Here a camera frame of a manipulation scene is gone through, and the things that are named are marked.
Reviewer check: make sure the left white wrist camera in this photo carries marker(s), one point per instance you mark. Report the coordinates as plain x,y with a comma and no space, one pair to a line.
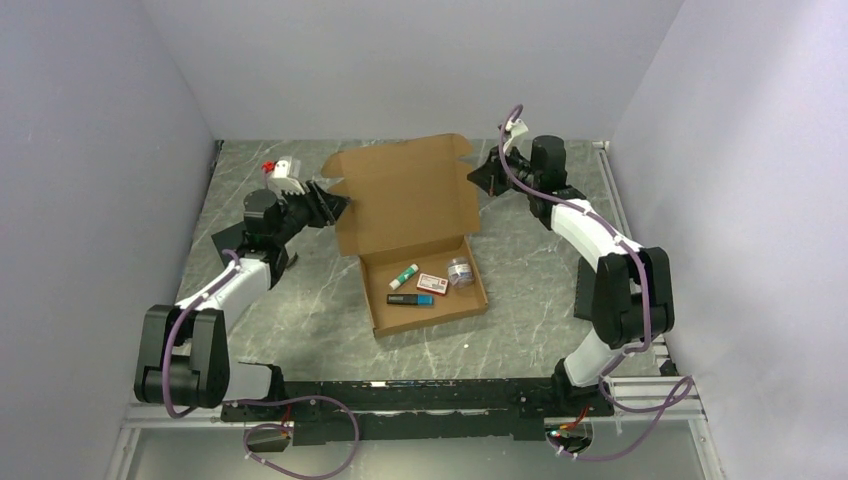
282,176

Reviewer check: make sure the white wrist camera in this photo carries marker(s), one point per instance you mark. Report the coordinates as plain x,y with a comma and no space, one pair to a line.
513,132
282,176

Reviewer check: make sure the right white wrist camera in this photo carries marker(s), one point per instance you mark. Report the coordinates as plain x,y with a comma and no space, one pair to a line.
513,132

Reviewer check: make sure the green white glue stick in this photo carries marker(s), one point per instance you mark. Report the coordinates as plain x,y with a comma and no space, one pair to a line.
403,277

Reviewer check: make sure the small red white box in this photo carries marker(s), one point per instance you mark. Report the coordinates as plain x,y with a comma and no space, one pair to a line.
432,284

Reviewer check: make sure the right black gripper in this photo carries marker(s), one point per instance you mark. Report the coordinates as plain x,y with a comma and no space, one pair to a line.
488,177

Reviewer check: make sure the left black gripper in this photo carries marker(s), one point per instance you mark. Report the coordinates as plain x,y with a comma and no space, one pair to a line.
328,207

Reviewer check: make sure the black blue marker pen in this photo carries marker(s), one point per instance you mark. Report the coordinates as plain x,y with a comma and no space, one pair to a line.
425,300

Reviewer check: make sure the black handled claw hammer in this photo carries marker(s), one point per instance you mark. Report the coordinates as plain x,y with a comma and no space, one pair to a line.
290,258

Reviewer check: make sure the black rectangular pad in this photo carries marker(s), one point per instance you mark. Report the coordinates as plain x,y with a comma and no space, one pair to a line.
584,290
230,238

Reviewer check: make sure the brown cardboard box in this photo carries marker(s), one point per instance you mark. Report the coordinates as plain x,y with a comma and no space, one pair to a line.
411,204

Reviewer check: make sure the right black rectangular pad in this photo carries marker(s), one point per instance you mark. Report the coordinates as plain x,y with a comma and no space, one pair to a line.
584,290

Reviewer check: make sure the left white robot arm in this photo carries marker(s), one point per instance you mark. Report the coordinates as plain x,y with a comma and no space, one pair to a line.
184,361

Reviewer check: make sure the left black rectangular pad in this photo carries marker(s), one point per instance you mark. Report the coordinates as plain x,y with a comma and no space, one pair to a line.
230,238

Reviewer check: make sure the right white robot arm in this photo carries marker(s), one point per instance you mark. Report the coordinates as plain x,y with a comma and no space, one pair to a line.
623,288

